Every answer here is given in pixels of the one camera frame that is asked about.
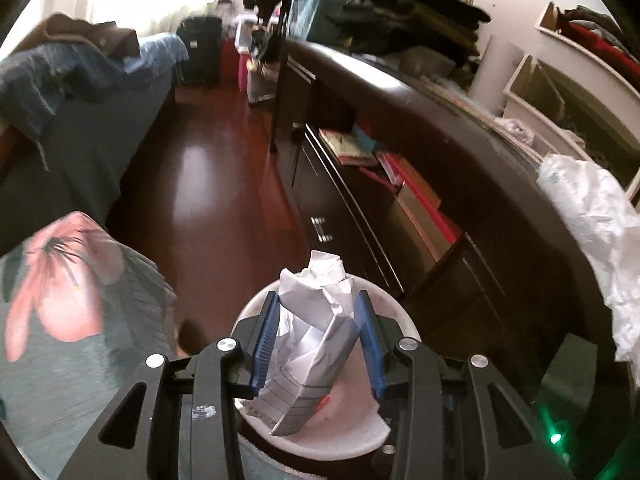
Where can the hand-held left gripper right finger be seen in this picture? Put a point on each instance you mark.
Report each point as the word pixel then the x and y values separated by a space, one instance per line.
pixel 370 345

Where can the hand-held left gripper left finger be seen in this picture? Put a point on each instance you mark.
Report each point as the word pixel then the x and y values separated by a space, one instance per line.
pixel 265 340

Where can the white paper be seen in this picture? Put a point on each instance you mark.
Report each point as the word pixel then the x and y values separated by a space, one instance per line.
pixel 315 310

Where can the round white floral basin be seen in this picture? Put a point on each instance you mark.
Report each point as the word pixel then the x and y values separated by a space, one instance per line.
pixel 350 435

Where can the red book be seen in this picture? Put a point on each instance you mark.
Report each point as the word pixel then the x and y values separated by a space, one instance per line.
pixel 415 180

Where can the dark wooden cabinet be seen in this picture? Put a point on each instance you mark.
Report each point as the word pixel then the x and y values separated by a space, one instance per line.
pixel 500 200

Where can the book with picture cover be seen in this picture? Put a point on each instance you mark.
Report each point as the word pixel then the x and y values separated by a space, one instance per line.
pixel 345 147

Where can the floral printed cushion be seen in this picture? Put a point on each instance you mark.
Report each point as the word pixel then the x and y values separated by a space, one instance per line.
pixel 60 285

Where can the white plastic bag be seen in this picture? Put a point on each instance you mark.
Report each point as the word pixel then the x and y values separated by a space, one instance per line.
pixel 590 210

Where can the crumpled tissue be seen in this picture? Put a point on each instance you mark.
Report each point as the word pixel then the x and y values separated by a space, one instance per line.
pixel 515 130

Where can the dark grey bed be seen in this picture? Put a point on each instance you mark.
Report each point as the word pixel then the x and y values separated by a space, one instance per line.
pixel 75 160

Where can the red container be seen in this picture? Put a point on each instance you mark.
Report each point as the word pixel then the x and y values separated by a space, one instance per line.
pixel 240 72

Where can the black suitcase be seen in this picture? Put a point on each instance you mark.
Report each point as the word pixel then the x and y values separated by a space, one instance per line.
pixel 200 50

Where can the hanging dark clothes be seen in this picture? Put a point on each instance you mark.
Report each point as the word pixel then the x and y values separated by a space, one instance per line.
pixel 270 0

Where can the blue blanket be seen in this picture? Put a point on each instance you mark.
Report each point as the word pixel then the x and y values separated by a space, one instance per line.
pixel 50 75

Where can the teal bag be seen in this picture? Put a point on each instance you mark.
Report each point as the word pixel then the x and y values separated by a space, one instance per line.
pixel 320 0

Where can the brown garment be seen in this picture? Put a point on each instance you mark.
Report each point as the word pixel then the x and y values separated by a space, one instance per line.
pixel 100 35

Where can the pile of dark clothes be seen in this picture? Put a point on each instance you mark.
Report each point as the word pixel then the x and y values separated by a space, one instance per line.
pixel 415 0

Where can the white shelf unit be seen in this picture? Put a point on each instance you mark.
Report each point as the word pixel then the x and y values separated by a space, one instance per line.
pixel 595 62

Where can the red cloth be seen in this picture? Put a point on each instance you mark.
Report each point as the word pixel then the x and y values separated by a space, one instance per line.
pixel 595 35

